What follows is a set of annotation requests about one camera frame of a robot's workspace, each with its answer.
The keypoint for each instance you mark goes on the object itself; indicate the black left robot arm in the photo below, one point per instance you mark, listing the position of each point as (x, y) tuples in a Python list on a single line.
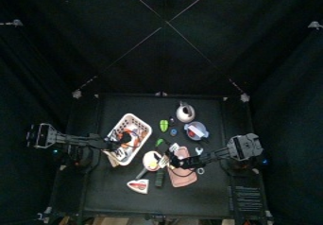
[(63, 139)]

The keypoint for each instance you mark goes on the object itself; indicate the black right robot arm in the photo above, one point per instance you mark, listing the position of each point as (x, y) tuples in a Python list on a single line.
[(236, 148)]

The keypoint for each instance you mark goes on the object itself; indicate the orange toy in basket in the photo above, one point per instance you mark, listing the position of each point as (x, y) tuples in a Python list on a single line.
[(136, 133)]

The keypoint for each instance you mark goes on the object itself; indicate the pale striped toy piece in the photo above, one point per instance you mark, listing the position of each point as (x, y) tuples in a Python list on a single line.
[(164, 162)]

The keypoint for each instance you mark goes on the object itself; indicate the small white tag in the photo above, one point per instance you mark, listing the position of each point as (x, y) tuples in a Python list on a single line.
[(174, 147)]

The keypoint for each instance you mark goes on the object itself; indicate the white toy wrench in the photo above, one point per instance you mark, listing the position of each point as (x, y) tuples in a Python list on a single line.
[(200, 150)]

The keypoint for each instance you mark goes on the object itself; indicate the pink wooden cutting board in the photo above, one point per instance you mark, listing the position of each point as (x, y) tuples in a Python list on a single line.
[(184, 180)]

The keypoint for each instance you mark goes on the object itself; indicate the white plastic slotted basket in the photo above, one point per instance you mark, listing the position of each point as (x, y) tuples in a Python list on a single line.
[(141, 126)]

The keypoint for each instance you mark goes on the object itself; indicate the green toy vegetable dark stem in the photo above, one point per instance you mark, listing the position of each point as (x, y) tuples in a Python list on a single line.
[(160, 142)]

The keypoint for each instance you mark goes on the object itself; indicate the small blue toy cap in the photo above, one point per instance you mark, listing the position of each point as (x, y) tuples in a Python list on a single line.
[(174, 132)]

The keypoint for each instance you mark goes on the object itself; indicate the green toy leaf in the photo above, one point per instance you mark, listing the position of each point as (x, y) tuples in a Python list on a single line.
[(165, 125)]

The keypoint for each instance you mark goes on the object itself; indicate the grey toy pan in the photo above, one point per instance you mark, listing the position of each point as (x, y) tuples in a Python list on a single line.
[(201, 128)]

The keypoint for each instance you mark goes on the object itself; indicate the small dark toy piece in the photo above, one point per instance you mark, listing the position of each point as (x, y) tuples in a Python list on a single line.
[(173, 121)]

